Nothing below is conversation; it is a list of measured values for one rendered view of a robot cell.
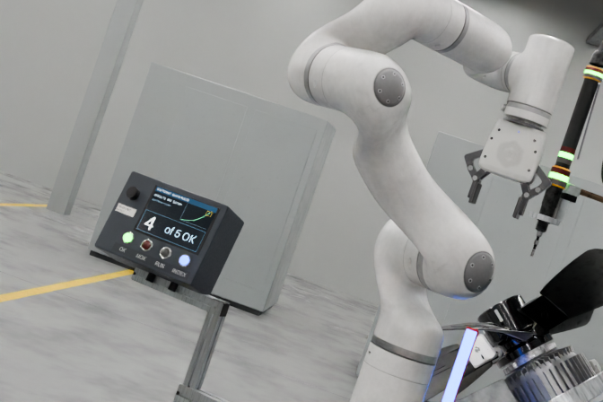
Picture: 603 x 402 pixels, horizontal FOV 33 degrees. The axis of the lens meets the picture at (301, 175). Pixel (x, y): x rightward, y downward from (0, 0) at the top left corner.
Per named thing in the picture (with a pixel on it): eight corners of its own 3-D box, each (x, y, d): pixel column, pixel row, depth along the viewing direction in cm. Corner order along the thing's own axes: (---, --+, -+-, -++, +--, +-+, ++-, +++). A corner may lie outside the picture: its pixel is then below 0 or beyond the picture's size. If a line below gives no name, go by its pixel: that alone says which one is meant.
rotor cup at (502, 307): (504, 366, 246) (477, 319, 250) (556, 336, 242) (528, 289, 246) (493, 369, 233) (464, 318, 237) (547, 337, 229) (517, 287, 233)
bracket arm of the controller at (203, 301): (225, 317, 219) (230, 303, 219) (219, 317, 217) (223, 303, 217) (137, 279, 229) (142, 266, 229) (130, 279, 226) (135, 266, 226)
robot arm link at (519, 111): (500, 97, 182) (494, 113, 182) (547, 111, 179) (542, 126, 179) (509, 105, 190) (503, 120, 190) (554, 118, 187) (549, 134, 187)
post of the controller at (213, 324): (200, 388, 219) (230, 302, 219) (194, 389, 217) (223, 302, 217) (188, 384, 221) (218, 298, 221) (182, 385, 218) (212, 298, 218)
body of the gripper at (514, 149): (494, 108, 183) (474, 166, 183) (549, 124, 179) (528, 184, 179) (502, 115, 190) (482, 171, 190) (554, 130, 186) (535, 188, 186)
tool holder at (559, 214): (557, 226, 235) (572, 187, 235) (572, 230, 228) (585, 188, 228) (523, 214, 233) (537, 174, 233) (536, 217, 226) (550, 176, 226)
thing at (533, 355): (511, 374, 245) (506, 367, 245) (561, 345, 241) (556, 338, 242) (499, 377, 232) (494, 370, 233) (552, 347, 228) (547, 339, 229)
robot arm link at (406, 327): (402, 358, 169) (449, 223, 169) (334, 323, 184) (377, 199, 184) (450, 369, 177) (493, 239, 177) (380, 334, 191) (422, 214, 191)
